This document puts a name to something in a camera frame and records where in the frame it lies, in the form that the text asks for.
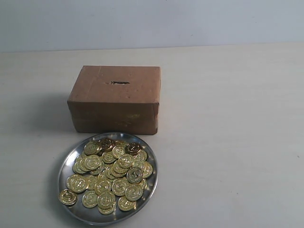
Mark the brown cardboard slotted box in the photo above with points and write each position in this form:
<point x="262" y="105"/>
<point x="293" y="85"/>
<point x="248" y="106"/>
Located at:
<point x="116" y="99"/>

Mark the dark gold coin back right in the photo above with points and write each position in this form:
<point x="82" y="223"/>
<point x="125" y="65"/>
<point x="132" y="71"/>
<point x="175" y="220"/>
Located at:
<point x="133" y="148"/>

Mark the dark tilted gold coin right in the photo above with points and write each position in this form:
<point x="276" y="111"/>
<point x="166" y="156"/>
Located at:
<point x="134" y="175"/>

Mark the gold coin back left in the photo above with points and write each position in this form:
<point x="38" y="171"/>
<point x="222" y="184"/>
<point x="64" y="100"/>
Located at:
<point x="92" y="148"/>

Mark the round steel plate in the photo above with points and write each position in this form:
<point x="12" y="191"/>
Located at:
<point x="107" y="171"/>

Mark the gold coin front right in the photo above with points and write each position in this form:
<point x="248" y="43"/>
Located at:
<point x="126" y="205"/>

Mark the gold coin front centre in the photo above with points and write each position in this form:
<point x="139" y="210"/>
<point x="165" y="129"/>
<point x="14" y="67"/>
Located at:
<point x="106" y="199"/>

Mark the gold coin front left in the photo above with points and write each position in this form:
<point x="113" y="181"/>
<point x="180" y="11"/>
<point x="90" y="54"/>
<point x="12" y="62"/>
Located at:
<point x="89" y="199"/>

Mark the gold coin at plate left edge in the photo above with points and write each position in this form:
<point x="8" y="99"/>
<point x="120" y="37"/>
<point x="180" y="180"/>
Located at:
<point x="67" y="197"/>

